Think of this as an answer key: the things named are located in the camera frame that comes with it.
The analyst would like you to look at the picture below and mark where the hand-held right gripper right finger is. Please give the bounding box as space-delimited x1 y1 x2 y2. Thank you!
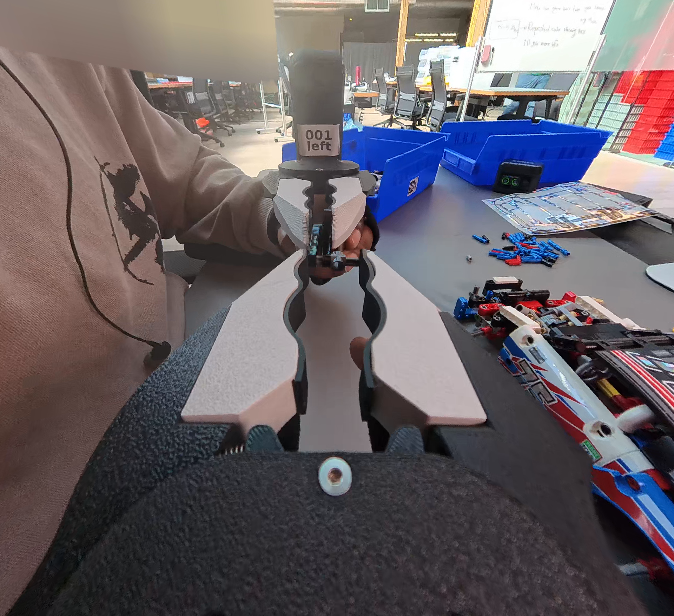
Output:
359 250 488 449

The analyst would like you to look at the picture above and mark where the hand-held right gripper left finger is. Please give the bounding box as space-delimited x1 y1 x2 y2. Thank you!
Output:
181 250 310 441

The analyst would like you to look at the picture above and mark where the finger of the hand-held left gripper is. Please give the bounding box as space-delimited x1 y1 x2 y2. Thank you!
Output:
273 179 312 251
330 178 368 251

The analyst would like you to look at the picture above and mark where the black thin connector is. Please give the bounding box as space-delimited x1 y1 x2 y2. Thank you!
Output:
308 223 330 269

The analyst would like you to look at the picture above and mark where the blue parts bin with tag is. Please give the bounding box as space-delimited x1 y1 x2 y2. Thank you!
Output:
281 125 449 222

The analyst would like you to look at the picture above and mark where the toy race car model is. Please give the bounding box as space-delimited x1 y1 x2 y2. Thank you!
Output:
453 276 674 570

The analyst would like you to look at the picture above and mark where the person's left forearm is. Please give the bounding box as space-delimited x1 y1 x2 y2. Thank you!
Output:
132 116 297 260

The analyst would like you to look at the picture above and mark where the grey desk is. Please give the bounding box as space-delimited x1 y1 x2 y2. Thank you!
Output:
184 165 674 575

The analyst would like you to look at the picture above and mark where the person's left hand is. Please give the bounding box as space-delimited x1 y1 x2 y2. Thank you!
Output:
310 215 379 285

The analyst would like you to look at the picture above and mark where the black office chair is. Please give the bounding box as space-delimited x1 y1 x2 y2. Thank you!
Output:
373 67 397 114
425 60 460 132
389 65 428 130
183 78 237 148

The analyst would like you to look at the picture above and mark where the pile of blue pins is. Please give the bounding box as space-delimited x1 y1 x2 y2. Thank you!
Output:
471 231 571 267

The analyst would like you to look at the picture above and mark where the black small device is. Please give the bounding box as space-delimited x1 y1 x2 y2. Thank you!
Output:
492 160 544 195

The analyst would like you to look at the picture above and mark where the wooden long table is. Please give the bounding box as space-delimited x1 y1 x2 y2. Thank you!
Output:
418 85 570 120

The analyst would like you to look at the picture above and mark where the holographic sticker sheet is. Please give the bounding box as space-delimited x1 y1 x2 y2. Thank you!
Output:
481 181 659 236

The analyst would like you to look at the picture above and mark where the whiteboard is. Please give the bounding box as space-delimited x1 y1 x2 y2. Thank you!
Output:
473 0 630 74

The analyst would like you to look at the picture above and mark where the stack of red and blue bins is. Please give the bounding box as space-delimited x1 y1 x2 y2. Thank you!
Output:
583 68 674 162

